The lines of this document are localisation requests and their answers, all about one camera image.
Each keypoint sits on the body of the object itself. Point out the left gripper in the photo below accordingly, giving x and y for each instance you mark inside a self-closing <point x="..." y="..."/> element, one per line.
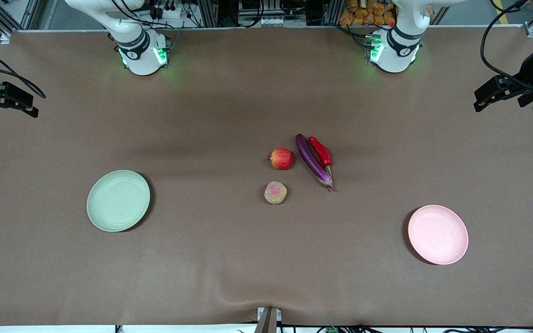
<point x="527" y="70"/>

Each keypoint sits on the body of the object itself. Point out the red chili pepper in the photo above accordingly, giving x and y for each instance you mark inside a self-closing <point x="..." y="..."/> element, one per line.
<point x="320" y="150"/>

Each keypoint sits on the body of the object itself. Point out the purple eggplant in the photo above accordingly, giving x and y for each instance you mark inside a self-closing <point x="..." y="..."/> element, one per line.
<point x="310" y="162"/>

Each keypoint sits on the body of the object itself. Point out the red apple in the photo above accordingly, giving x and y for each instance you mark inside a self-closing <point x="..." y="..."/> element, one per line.
<point x="281" y="159"/>

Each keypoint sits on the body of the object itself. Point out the pink yellow peach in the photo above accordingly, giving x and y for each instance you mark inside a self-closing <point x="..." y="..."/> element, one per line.
<point x="275" y="193"/>

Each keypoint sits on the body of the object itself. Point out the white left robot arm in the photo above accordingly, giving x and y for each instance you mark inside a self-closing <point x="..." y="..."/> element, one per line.
<point x="393" y="55"/>

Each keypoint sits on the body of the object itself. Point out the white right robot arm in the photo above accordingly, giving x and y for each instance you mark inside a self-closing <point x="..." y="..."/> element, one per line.
<point x="139" y="60"/>

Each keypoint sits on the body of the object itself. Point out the pale green plate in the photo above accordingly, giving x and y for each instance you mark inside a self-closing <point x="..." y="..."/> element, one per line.
<point x="118" y="201"/>

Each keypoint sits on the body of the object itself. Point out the pink plate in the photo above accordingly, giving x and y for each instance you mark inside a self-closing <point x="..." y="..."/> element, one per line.
<point x="437" y="235"/>

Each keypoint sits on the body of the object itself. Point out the bag of orange items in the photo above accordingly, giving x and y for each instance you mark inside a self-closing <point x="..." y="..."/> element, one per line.
<point x="363" y="14"/>

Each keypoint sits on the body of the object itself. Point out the white connector strip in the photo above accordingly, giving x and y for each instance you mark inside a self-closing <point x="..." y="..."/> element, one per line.
<point x="276" y="21"/>

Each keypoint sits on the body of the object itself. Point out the brown table cloth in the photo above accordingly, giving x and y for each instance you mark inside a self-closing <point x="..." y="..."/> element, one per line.
<point x="248" y="259"/>

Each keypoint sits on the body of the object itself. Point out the metal bracket at table edge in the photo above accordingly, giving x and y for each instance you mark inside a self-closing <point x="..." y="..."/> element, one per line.
<point x="268" y="321"/>

